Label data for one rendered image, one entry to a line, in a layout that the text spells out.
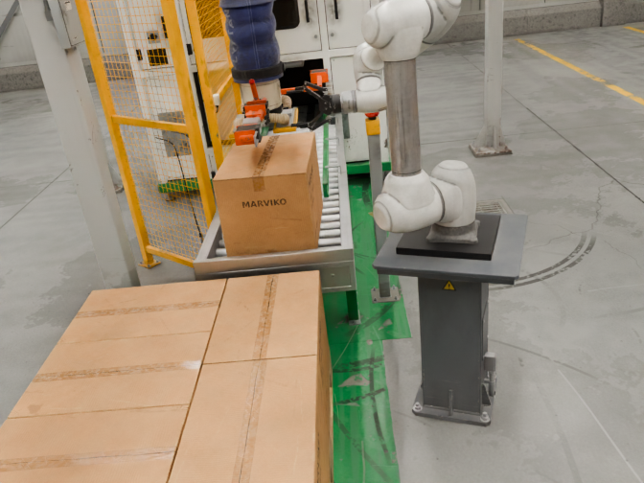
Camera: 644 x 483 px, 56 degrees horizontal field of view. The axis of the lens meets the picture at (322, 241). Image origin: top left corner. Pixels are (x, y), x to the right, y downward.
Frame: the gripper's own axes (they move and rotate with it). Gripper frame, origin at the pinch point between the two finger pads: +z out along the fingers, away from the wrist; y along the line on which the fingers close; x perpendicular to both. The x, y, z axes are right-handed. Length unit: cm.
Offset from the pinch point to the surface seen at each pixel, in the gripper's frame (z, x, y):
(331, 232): -9, 21, 66
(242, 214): 26.6, -3.4, 42.0
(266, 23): 6.7, 18.9, -31.7
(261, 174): 16.2, -2.6, 25.5
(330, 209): -9, 48, 65
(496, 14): -152, 269, 5
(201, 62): 56, 113, -6
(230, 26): 21.8, 19.7, -32.2
